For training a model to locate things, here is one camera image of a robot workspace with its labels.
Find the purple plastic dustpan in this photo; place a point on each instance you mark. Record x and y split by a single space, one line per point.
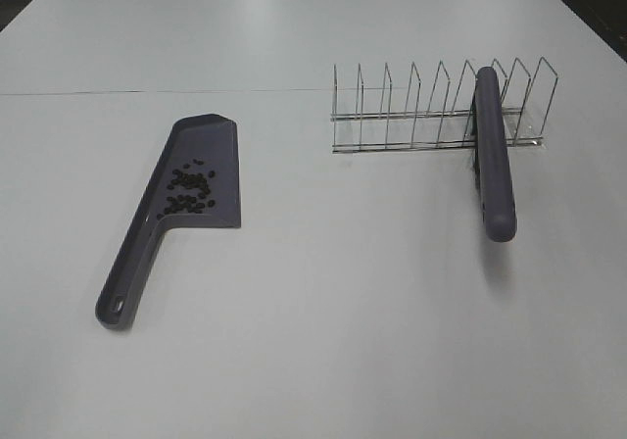
210 137

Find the pile of coffee beans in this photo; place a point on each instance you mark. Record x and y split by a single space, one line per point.
189 190

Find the chrome wire dish rack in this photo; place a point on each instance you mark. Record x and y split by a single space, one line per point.
436 110

